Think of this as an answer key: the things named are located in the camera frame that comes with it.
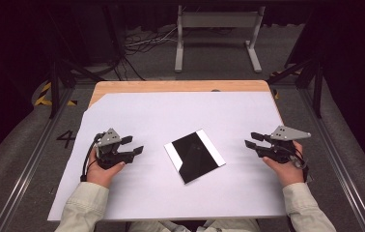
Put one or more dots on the grey metal stand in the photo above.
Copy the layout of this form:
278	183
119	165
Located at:
217	20

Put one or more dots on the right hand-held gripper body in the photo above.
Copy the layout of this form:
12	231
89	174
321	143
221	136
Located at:
282	146

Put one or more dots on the yellow and black floor tape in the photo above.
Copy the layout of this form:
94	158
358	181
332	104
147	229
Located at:
43	96

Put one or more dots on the black metal stand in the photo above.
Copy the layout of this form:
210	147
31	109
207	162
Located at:
316	90
54	87

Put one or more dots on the white paper sheet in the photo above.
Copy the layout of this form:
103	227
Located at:
171	112

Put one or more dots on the aluminium floor rail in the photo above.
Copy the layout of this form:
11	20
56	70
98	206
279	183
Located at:
338	161
32	161

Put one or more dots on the person's right hand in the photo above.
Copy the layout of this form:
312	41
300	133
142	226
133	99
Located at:
286	172

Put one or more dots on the black tablet with white borders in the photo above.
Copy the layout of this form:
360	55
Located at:
193	158

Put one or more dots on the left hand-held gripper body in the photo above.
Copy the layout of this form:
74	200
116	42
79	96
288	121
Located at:
108	148

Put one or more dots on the person's left hand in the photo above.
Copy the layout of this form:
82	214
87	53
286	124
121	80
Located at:
101	175

